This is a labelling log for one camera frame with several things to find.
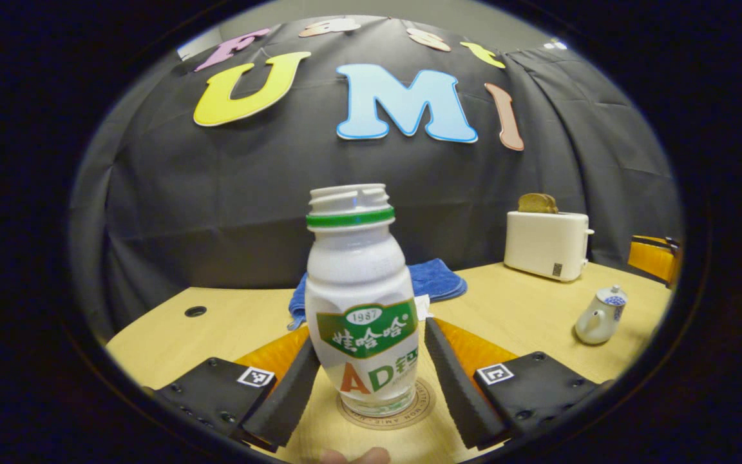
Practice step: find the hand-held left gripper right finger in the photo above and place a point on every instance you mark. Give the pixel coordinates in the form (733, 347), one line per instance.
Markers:
(458, 393)

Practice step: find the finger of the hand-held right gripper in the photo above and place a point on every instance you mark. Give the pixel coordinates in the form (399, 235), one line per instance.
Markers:
(651, 258)

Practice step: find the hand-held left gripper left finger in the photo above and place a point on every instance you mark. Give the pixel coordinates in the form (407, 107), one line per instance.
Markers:
(287, 399)

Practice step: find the round beige coaster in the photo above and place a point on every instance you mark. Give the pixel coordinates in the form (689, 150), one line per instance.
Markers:
(426, 403)

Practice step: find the white blue-patterned teacup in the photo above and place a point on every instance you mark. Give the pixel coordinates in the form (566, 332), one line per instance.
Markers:
(596, 325)

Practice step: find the white water bottle green label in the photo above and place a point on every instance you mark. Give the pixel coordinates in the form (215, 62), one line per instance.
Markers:
(358, 270)

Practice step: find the white toaster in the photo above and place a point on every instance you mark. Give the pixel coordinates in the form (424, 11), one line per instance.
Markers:
(545, 241)

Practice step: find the blue folded cloth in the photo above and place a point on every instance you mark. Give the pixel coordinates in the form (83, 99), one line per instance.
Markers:
(435, 280)

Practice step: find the brown toast slice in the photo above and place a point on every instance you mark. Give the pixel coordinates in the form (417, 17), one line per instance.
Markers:
(537, 203)

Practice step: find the black backdrop cloth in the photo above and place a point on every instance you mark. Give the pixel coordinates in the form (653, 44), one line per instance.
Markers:
(216, 193)

